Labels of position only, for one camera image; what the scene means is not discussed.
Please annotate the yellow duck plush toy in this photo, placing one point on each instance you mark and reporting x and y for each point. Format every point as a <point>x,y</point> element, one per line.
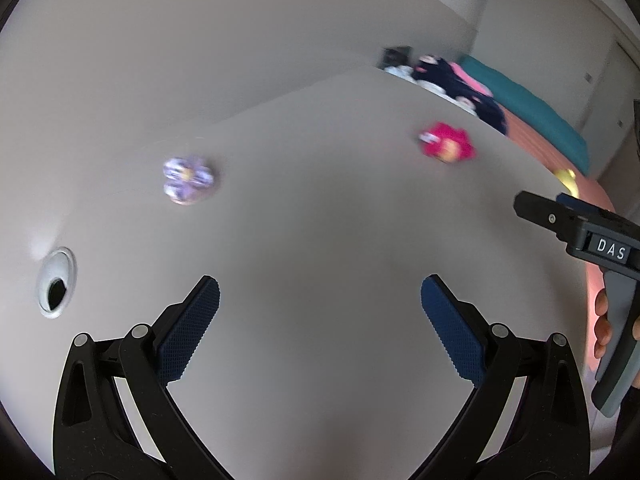
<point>567,177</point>

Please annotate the black box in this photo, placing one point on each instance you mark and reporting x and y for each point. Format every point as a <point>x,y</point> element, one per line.
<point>397,55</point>

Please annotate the purple flower toy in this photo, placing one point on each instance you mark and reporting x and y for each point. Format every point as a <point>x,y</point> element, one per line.
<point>187,177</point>

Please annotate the pink flower toy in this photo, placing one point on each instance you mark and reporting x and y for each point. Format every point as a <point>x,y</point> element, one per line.
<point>445,142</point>

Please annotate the pink cloth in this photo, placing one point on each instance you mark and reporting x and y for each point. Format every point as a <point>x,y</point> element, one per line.
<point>470,80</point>

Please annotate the bed with pink sheet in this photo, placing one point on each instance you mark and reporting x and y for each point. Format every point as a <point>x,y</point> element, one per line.
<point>535,145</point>

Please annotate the white wardrobe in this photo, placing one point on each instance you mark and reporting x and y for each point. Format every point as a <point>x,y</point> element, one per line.
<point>615,105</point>

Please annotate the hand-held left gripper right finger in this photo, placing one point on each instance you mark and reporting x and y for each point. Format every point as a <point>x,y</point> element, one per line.
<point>450,325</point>

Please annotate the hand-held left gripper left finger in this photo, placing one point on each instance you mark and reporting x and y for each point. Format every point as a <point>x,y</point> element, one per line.
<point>192,320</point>

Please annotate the person's right hand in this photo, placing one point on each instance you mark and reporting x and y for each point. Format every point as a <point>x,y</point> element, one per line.
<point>601,325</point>

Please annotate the white cloth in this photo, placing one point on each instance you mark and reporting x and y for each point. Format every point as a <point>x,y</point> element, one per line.
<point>402,72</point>

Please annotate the teal pillow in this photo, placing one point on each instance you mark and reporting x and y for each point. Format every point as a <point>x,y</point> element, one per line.
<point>530,110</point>

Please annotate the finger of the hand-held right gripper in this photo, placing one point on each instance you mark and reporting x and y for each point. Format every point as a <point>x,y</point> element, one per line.
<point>540,212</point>
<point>575,204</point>

